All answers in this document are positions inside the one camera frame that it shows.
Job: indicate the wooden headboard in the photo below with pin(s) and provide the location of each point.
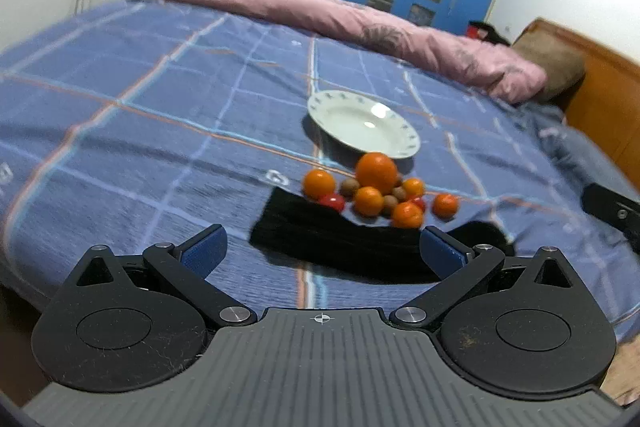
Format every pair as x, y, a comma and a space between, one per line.
605, 107

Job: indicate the blue plaid bed sheet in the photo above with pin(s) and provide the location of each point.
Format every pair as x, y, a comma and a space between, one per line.
125, 107

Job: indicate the grey-blue blanket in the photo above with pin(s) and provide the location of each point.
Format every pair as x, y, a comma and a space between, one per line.
575, 147

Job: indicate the brown pillow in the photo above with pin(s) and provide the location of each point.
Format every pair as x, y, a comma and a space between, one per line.
555, 57

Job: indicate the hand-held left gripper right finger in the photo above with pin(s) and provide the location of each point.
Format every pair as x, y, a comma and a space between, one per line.
442, 252

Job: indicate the white floral-rim plate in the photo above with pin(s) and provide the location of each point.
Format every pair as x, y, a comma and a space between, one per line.
360, 122

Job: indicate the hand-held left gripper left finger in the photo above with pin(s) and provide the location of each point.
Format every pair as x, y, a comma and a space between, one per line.
202, 252

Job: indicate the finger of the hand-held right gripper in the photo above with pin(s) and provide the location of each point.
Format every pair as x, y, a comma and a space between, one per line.
610, 207

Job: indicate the black and red clothing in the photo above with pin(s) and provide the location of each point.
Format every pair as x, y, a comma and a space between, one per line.
487, 32

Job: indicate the large orange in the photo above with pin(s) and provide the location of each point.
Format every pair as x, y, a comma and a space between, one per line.
376, 172

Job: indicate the black cloth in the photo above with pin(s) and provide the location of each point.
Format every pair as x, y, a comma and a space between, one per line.
310, 232

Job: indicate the red cherry tomato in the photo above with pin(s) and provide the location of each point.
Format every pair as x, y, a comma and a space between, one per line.
420, 205
332, 202

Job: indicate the pink quilt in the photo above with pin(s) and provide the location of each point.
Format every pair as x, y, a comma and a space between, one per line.
300, 7

